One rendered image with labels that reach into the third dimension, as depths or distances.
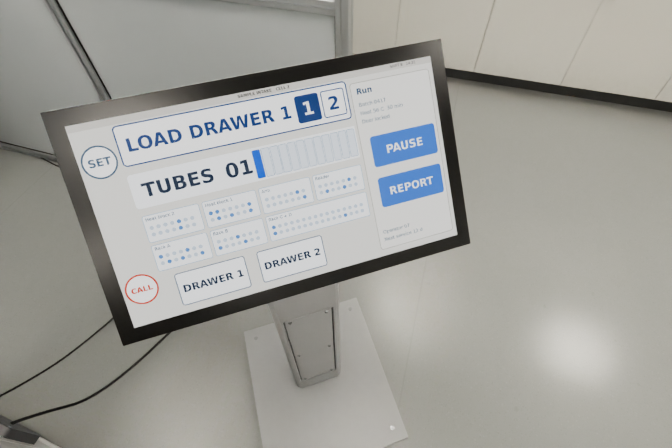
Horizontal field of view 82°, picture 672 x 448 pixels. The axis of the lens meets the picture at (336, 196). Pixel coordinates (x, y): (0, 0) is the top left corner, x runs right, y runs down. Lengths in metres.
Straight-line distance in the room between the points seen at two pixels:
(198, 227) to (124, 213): 0.09
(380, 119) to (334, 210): 0.14
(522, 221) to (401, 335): 0.81
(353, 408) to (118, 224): 1.09
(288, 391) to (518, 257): 1.10
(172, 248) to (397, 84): 0.38
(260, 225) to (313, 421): 1.01
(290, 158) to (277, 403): 1.09
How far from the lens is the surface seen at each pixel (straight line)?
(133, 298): 0.59
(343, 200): 0.55
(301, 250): 0.55
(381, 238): 0.58
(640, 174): 2.52
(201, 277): 0.56
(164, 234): 0.55
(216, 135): 0.53
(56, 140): 0.57
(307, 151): 0.53
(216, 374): 1.60
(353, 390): 1.48
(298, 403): 1.48
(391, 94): 0.57
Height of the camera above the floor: 1.48
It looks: 51 degrees down
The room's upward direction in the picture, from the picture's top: 1 degrees counter-clockwise
